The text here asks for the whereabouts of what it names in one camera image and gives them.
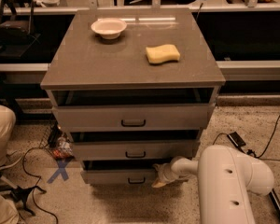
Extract yellow sponge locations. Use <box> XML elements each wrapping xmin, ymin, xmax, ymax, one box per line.
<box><xmin>146</xmin><ymin>44</ymin><xmax>180</xmax><ymax>64</ymax></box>

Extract black cable on floor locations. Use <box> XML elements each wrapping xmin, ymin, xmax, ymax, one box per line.
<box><xmin>212</xmin><ymin>100</ymin><xmax>280</xmax><ymax>161</ymax></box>

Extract grey middle drawer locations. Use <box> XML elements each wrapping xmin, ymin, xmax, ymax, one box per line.
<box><xmin>73</xmin><ymin>140</ymin><xmax>200</xmax><ymax>161</ymax></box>

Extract grey drawer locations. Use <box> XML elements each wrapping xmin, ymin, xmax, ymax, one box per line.
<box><xmin>81</xmin><ymin>159</ymin><xmax>170</xmax><ymax>185</ymax></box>
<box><xmin>73</xmin><ymin>140</ymin><xmax>200</xmax><ymax>161</ymax></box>
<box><xmin>52</xmin><ymin>105</ymin><xmax>215</xmax><ymax>132</ymax></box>

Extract blue tape cross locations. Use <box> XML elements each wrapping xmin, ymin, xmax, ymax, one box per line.
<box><xmin>48</xmin><ymin>158</ymin><xmax>72</xmax><ymax>184</ymax></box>

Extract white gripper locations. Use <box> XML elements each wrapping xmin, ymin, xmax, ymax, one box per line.
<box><xmin>151</xmin><ymin>163</ymin><xmax>178</xmax><ymax>189</ymax></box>

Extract white bowl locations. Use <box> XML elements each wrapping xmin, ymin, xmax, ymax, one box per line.
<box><xmin>91</xmin><ymin>18</ymin><xmax>127</xmax><ymax>40</ymax></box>

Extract black chair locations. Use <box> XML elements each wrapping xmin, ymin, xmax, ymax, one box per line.
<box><xmin>0</xmin><ymin>0</ymin><xmax>38</xmax><ymax>59</ymax></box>

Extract black power adapter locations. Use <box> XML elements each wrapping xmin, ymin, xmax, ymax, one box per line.
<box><xmin>228</xmin><ymin>132</ymin><xmax>245</xmax><ymax>148</ymax></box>

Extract grey drawer cabinet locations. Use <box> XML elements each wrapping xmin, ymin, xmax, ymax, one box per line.
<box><xmin>40</xmin><ymin>7</ymin><xmax>226</xmax><ymax>185</ymax></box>

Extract small items by cabinet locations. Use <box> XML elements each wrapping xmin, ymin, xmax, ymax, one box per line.
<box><xmin>48</xmin><ymin>125</ymin><xmax>74</xmax><ymax>160</ymax></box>

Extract person leg beige trousers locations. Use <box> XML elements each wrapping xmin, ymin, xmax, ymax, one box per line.
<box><xmin>0</xmin><ymin>105</ymin><xmax>16</xmax><ymax>167</ymax></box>

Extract grey top drawer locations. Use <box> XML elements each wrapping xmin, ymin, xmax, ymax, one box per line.
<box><xmin>52</xmin><ymin>105</ymin><xmax>215</xmax><ymax>132</ymax></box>

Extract grey bottom drawer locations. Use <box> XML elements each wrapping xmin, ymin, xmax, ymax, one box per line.
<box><xmin>81</xmin><ymin>159</ymin><xmax>170</xmax><ymax>185</ymax></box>

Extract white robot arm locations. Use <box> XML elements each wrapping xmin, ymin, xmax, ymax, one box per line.
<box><xmin>153</xmin><ymin>145</ymin><xmax>274</xmax><ymax>224</ymax></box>

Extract black floor cable left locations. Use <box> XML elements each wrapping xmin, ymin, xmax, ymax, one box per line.
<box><xmin>21</xmin><ymin>147</ymin><xmax>60</xmax><ymax>224</ymax></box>

